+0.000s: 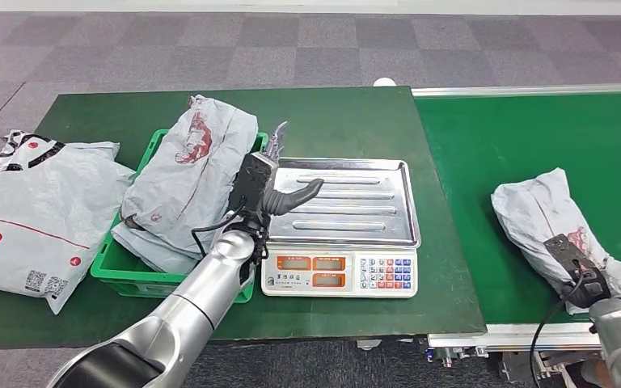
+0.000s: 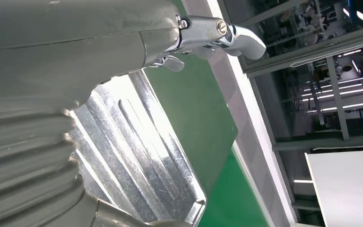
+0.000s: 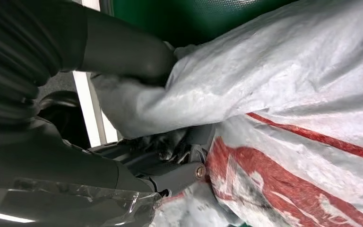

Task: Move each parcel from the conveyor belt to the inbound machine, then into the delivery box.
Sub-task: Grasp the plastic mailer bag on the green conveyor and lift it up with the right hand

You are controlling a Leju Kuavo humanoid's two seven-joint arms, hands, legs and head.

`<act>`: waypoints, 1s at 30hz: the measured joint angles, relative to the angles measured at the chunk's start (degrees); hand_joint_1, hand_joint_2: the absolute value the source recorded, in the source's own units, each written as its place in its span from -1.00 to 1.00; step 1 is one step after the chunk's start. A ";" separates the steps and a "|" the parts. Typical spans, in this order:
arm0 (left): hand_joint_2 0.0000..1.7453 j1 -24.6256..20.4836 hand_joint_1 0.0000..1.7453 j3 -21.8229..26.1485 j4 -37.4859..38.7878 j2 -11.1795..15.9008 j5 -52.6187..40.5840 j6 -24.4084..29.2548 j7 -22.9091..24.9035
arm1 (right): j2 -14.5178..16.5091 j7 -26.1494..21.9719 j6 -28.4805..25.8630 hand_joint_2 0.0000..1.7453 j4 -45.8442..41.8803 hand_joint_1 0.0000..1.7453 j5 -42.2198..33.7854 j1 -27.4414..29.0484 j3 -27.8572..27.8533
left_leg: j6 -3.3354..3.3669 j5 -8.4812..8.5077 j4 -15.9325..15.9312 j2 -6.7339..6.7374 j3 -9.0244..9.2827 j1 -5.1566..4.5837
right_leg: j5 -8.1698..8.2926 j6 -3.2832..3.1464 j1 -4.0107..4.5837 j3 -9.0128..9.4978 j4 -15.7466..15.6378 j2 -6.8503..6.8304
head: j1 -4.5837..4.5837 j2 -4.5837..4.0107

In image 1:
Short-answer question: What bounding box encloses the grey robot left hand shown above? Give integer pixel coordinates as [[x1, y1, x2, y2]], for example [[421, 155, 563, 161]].
[[259, 120, 326, 217]]

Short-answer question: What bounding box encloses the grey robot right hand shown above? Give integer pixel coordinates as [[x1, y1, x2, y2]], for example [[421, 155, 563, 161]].
[[559, 284, 594, 311]]

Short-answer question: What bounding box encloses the grey parcel small red print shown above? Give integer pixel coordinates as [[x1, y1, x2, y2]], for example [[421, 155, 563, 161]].
[[121, 95, 259, 255]]

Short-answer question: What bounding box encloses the small grey parcel black print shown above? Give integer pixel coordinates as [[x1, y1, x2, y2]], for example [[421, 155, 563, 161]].
[[111, 221, 199, 276]]

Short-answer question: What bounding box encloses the electronic scale with steel tray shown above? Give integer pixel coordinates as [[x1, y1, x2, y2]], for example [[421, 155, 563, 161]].
[[260, 158, 421, 299]]

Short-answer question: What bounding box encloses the dark green table board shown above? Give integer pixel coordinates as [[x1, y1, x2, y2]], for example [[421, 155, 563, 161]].
[[0, 86, 488, 350]]

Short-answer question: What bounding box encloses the green plastic crate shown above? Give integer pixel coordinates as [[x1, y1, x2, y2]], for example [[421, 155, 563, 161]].
[[89, 128, 270, 305]]

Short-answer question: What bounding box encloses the flat grey bag black print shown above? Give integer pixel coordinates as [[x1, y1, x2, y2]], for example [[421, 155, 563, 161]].
[[0, 129, 120, 186]]

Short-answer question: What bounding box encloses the large grey bag red print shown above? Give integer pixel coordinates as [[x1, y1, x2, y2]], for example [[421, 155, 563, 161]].
[[0, 141, 136, 316]]

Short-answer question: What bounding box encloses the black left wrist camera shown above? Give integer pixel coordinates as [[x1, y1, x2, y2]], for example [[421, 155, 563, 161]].
[[228, 152, 280, 215]]

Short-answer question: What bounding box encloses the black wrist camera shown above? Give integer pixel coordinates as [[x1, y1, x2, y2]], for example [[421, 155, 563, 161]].
[[543, 234, 613, 301], [228, 152, 280, 215]]

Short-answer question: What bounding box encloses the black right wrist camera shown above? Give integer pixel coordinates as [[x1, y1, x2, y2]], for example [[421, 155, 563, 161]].
[[543, 234, 613, 301]]

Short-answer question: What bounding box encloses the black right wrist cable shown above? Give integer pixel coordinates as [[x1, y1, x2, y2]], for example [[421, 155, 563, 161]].
[[529, 270, 585, 388]]

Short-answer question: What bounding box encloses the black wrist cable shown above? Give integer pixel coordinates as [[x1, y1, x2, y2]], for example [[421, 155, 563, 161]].
[[529, 270, 585, 388], [191, 205, 244, 258]]

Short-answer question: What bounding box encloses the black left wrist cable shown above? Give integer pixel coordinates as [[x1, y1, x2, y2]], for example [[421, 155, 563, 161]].
[[191, 205, 244, 258]]

